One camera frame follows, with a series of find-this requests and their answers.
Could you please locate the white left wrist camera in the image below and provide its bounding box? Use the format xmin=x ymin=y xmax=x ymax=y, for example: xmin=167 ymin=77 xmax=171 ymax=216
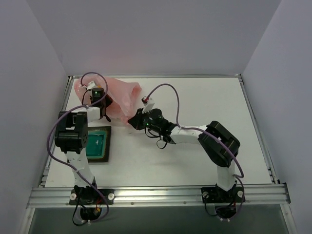
xmin=82 ymin=81 xmax=98 ymax=90

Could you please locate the pink plastic bag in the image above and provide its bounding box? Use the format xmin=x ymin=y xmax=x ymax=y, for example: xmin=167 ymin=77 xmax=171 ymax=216
xmin=83 ymin=75 xmax=142 ymax=124

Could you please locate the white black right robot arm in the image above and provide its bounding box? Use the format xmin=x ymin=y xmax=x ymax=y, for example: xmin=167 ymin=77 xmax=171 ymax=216
xmin=128 ymin=108 xmax=240 ymax=192

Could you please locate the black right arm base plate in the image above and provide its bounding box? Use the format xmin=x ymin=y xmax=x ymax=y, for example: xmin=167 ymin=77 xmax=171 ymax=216
xmin=201 ymin=185 xmax=246 ymax=203

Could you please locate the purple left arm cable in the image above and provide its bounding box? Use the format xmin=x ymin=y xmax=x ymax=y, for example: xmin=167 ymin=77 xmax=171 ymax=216
xmin=46 ymin=72 xmax=110 ymax=224

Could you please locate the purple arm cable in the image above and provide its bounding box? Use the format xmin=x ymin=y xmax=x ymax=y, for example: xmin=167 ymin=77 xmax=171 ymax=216
xmin=146 ymin=83 xmax=244 ymax=217
xmin=46 ymin=72 xmax=110 ymax=224

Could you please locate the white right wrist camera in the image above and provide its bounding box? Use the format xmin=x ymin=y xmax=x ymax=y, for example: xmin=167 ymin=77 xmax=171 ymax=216
xmin=141 ymin=96 xmax=155 ymax=114

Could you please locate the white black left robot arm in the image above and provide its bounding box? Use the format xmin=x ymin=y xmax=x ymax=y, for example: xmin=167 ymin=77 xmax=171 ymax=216
xmin=54 ymin=87 xmax=106 ymax=198

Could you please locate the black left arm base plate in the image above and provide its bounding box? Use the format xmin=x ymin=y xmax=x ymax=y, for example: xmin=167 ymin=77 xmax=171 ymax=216
xmin=69 ymin=187 xmax=115 ymax=205

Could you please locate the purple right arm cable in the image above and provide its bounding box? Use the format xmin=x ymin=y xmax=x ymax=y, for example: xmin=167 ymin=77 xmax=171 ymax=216
xmin=146 ymin=83 xmax=244 ymax=217

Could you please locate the aluminium front rail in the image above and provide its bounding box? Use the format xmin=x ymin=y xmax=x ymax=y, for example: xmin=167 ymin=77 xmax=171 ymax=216
xmin=27 ymin=184 xmax=291 ymax=208

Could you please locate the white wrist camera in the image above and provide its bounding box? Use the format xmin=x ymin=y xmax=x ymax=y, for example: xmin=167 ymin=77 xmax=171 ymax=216
xmin=82 ymin=81 xmax=98 ymax=90
xmin=141 ymin=96 xmax=155 ymax=114

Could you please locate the green square ceramic plate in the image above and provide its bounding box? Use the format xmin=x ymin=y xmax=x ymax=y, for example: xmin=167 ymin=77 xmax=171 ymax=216
xmin=86 ymin=126 xmax=112 ymax=163

